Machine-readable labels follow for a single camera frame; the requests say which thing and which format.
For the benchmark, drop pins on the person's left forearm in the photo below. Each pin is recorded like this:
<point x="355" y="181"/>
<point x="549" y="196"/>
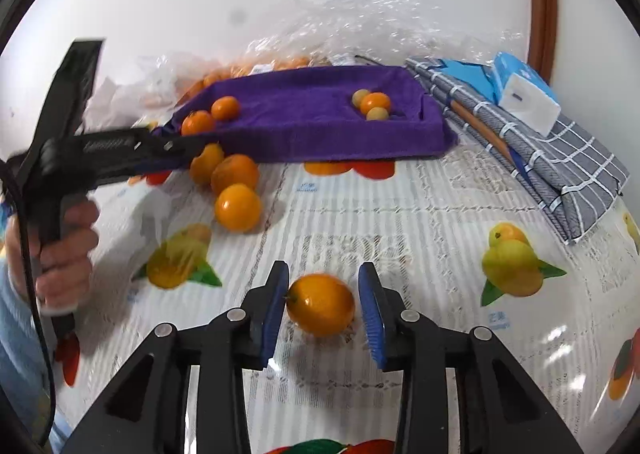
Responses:
<point x="20" y="359"/>

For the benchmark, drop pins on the thin black stick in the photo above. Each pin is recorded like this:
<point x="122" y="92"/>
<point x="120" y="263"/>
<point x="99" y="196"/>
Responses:
<point x="370" y="59"/>

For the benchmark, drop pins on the crumpled clear plastic wrap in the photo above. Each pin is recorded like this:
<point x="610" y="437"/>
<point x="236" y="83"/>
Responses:
<point x="350" y="19"/>

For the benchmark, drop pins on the fruit-printed tablecloth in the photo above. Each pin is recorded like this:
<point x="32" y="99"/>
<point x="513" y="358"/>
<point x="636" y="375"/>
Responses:
<point x="350" y="214"/>

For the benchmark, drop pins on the grey checked cloth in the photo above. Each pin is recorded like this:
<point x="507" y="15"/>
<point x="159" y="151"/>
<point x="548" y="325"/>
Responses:
<point x="575" y="159"/>

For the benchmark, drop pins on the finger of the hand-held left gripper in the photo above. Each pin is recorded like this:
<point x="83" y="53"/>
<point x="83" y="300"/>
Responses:
<point x="130" y="143"/>
<point x="125" y="170"/>

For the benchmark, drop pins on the brown wooden stick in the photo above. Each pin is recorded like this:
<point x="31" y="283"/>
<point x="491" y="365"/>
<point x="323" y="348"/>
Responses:
<point x="480" y="126"/>

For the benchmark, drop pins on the clear bag of oranges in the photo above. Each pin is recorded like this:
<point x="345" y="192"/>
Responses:
<point x="240" y="70"/>

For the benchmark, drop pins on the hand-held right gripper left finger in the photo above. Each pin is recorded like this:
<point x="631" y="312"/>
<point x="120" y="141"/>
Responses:
<point x="274" y="314"/>

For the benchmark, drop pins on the blue paper wrapper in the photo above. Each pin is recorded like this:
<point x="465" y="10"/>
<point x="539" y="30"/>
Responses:
<point x="465" y="74"/>

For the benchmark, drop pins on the round orange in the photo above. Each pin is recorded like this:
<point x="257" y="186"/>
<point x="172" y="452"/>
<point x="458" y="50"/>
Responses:
<point x="376" y="100"/>
<point x="238" y="207"/>
<point x="234" y="173"/>
<point x="206" y="164"/>
<point x="225" y="108"/>
<point x="197" y="123"/>

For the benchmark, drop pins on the blue and white tissue pack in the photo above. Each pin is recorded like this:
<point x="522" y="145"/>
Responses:
<point x="530" y="94"/>

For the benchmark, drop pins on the person's left hand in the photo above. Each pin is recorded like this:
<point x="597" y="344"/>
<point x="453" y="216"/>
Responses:
<point x="67" y="259"/>

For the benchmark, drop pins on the small yellow-green fruit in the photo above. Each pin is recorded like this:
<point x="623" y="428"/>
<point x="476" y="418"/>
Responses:
<point x="358" y="96"/>
<point x="378" y="115"/>

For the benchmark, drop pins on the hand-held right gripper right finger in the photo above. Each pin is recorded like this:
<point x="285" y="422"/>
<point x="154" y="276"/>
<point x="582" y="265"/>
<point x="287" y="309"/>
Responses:
<point x="372" y="319"/>

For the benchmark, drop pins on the purple towel-lined tray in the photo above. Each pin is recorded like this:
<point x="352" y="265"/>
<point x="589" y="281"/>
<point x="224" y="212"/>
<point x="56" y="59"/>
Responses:
<point x="310" y="114"/>

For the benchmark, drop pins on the oval orange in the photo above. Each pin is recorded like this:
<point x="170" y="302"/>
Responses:
<point x="320" y="304"/>

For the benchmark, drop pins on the clear plastic bag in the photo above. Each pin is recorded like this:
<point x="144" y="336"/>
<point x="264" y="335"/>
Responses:
<point x="145" y="79"/>

